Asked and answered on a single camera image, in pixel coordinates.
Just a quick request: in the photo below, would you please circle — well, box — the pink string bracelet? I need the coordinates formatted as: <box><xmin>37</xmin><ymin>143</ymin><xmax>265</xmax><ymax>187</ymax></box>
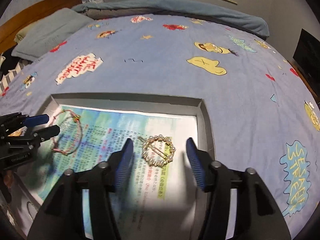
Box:
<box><xmin>51</xmin><ymin>109</ymin><xmax>83</xmax><ymax>156</ymax></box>

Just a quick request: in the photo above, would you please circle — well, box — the pearl ring brooch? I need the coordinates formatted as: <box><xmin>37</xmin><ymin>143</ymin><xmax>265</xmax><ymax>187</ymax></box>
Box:
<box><xmin>138</xmin><ymin>134</ymin><xmax>176</xmax><ymax>168</ymax></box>

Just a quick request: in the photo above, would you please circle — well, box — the grey shallow cardboard box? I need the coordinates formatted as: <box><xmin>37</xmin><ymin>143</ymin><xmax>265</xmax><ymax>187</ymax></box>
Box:
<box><xmin>17</xmin><ymin>93</ymin><xmax>215</xmax><ymax>239</ymax></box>

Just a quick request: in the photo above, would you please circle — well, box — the striped black white pillow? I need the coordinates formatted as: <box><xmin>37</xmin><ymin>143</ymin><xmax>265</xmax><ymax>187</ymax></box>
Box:
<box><xmin>1</xmin><ymin>46</ymin><xmax>29</xmax><ymax>96</ymax></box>

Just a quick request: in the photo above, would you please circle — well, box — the grey blue pillow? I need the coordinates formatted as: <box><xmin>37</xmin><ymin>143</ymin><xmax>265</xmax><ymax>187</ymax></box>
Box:
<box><xmin>11</xmin><ymin>8</ymin><xmax>93</xmax><ymax>61</ymax></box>

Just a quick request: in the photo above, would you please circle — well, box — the wooden headboard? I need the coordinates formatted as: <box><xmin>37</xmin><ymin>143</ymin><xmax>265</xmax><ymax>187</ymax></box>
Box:
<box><xmin>0</xmin><ymin>0</ymin><xmax>82</xmax><ymax>53</ymax></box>

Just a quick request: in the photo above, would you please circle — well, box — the printed paper sheet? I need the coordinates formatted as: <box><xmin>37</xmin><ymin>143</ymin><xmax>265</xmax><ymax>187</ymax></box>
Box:
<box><xmin>28</xmin><ymin>105</ymin><xmax>197</xmax><ymax>239</ymax></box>

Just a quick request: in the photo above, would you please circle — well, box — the blue cartoon bed sheet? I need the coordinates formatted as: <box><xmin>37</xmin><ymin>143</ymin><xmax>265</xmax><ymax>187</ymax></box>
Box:
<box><xmin>1</xmin><ymin>14</ymin><xmax>319</xmax><ymax>238</ymax></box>

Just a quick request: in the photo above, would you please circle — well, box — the black monitor screen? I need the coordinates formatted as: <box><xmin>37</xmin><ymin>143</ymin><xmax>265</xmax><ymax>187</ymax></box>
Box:
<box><xmin>293</xmin><ymin>29</ymin><xmax>320</xmax><ymax>96</ymax></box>

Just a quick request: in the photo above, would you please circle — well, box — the teal folded blanket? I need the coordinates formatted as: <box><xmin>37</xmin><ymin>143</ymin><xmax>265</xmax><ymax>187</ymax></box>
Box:
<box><xmin>72</xmin><ymin>0</ymin><xmax>270</xmax><ymax>40</ymax></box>

